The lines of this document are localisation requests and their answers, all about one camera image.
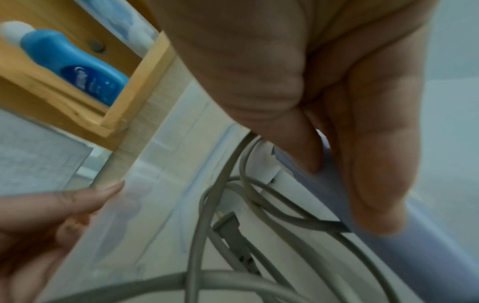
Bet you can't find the grey power cord with plug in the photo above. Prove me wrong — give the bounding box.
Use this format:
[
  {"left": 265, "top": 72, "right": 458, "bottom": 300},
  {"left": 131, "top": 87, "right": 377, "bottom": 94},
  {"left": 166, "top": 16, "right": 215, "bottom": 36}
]
[{"left": 41, "top": 131, "right": 403, "bottom": 303}]

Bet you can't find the blue bottle with white cap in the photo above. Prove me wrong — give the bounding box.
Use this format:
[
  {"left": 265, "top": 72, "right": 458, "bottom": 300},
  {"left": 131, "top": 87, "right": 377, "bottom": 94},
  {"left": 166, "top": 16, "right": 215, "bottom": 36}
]
[{"left": 0, "top": 20, "right": 130, "bottom": 108}]

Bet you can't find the blue white patterned packet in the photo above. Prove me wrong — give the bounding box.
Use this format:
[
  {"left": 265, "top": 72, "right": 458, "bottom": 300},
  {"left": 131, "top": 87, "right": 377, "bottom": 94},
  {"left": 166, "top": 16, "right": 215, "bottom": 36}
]
[{"left": 73, "top": 0, "right": 160, "bottom": 58}]

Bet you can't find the person's right hand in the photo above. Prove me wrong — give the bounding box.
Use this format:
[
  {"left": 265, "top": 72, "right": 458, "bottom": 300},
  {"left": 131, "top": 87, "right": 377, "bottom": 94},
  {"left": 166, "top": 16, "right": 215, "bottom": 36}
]
[{"left": 147, "top": 0, "right": 439, "bottom": 236}]

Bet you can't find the beige wooden post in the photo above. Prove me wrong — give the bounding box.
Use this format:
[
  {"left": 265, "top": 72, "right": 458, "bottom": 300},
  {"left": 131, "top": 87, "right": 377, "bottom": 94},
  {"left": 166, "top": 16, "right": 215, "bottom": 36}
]
[{"left": 91, "top": 54, "right": 197, "bottom": 189}]

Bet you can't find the person's left hand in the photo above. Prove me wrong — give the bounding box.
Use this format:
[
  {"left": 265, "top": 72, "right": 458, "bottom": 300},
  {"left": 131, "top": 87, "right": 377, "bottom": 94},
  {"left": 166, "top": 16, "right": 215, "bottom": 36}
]
[{"left": 0, "top": 180, "right": 126, "bottom": 303}]

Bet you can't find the wooden shelf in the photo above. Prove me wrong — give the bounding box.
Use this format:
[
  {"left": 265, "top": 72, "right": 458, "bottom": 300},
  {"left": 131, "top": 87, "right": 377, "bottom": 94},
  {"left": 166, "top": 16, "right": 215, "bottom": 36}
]
[{"left": 0, "top": 0, "right": 177, "bottom": 152}]

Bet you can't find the grey textured panel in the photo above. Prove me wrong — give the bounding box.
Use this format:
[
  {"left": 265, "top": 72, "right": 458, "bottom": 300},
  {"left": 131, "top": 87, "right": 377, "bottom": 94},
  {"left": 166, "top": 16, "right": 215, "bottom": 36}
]
[{"left": 0, "top": 110, "right": 94, "bottom": 197}]

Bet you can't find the white iron with lavender handle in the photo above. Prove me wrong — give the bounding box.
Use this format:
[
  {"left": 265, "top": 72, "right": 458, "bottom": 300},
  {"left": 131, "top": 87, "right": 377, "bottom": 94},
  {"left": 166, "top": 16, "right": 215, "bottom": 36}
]
[{"left": 215, "top": 130, "right": 479, "bottom": 303}]

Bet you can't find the translucent plastic bag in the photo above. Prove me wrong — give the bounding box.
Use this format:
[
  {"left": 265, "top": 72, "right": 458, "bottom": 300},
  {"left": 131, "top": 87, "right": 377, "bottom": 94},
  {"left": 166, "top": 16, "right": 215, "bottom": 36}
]
[{"left": 35, "top": 80, "right": 249, "bottom": 303}]

